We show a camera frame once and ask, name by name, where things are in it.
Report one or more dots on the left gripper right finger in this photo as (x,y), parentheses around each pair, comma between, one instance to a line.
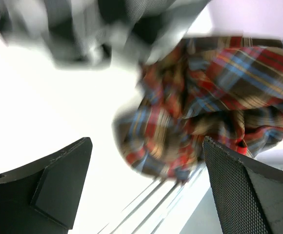
(248,194)

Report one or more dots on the red brown plaid shirt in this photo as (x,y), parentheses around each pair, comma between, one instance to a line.
(226,88)

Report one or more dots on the black white checkered shirt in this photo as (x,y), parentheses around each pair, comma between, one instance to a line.
(87,31)

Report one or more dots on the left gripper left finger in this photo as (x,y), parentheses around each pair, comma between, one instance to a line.
(42,197)

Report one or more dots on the aluminium mounting rail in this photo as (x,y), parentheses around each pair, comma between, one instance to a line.
(162,206)

